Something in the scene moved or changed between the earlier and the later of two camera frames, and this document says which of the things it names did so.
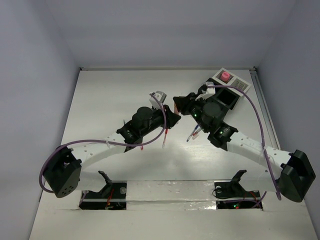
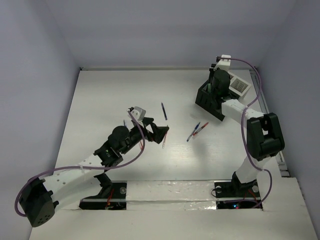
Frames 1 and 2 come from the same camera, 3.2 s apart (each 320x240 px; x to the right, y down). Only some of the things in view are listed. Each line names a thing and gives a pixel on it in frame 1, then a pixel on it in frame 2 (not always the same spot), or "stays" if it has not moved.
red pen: x=166 y=132 stays
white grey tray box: x=228 y=79 stays
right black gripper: x=184 y=104 → x=213 y=71
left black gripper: x=170 y=117 → x=158 y=131
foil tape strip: x=172 y=195 stays
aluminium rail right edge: x=255 y=78 stays
